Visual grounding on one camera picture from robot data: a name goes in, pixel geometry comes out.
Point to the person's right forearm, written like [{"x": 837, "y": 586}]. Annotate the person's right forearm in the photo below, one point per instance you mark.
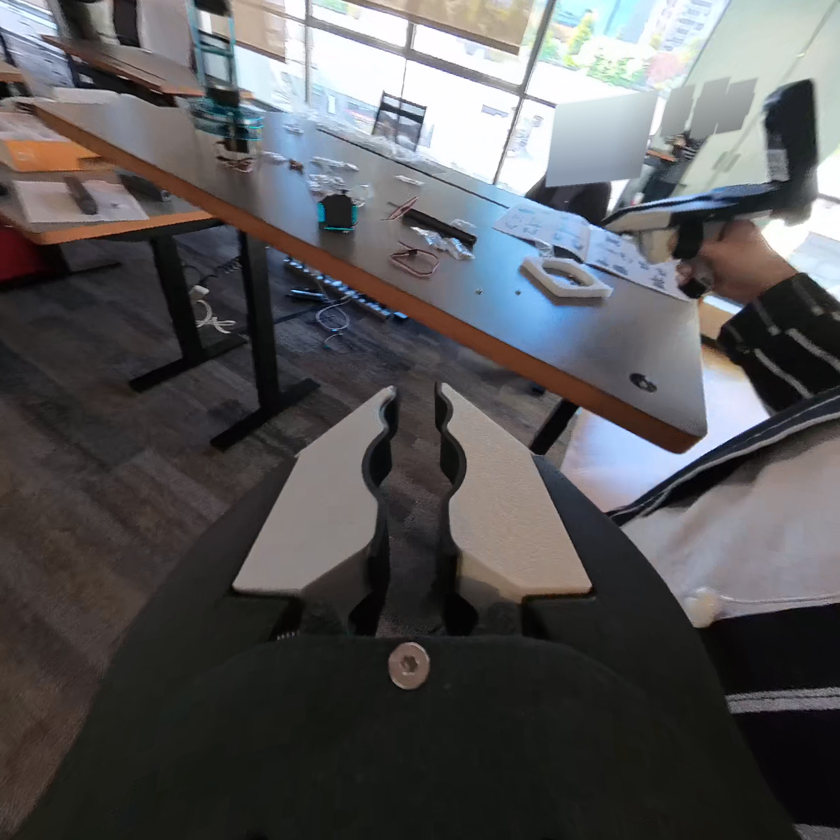
[{"x": 787, "y": 341}]

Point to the red box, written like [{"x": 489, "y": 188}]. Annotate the red box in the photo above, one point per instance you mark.
[{"x": 26, "y": 256}]

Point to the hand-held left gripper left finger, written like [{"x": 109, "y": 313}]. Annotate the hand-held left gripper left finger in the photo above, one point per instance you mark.
[{"x": 308, "y": 518}]

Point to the large glass window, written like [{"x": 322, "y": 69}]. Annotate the large glass window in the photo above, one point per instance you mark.
[{"x": 459, "y": 111}]

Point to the scattered clear screw bags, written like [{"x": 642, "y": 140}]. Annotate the scattered clear screw bags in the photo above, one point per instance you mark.
[{"x": 328, "y": 180}]

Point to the white foam tray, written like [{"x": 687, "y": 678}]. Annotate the white foam tray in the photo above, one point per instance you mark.
[{"x": 535, "y": 270}]

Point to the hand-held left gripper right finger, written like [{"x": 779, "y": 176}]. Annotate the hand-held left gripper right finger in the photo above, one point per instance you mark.
[{"x": 512, "y": 518}]

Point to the brown background desk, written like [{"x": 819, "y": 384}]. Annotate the brown background desk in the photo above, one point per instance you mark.
[{"x": 131, "y": 65}]

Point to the orange flat box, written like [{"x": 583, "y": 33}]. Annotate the orange flat box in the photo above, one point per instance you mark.
[{"x": 39, "y": 156}]

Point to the black flat bar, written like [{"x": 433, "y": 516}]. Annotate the black flat bar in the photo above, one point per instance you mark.
[{"x": 82, "y": 195}]

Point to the blue toy robot arm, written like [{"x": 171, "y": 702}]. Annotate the blue toy robot arm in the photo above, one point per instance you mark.
[{"x": 226, "y": 105}]

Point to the person's right hand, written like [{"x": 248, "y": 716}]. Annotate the person's right hand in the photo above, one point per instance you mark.
[{"x": 741, "y": 262}]

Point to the black screwdriver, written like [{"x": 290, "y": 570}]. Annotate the black screwdriver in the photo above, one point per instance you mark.
[{"x": 439, "y": 224}]

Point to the black chair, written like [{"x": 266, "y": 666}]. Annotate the black chair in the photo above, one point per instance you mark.
[{"x": 400, "y": 118}]

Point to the printed instruction booklet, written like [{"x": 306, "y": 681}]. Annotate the printed instruction booklet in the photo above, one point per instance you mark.
[{"x": 558, "y": 229}]

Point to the person's striped white jacket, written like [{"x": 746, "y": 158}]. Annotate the person's striped white jacket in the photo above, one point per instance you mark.
[{"x": 754, "y": 525}]

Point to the orange-edged side desk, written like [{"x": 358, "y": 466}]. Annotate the orange-edged side desk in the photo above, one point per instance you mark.
[{"x": 98, "y": 229}]

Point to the white paper sheet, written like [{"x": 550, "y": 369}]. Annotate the white paper sheet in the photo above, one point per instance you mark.
[{"x": 118, "y": 200}]

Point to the grey power strip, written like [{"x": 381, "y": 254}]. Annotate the grey power strip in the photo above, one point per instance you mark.
[{"x": 354, "y": 295}]

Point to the black servo with blue bracket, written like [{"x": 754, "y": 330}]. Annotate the black servo with blue bracket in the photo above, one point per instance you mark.
[{"x": 338, "y": 211}]

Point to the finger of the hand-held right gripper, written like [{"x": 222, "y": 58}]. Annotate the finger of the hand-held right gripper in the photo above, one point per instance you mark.
[{"x": 656, "y": 216}]

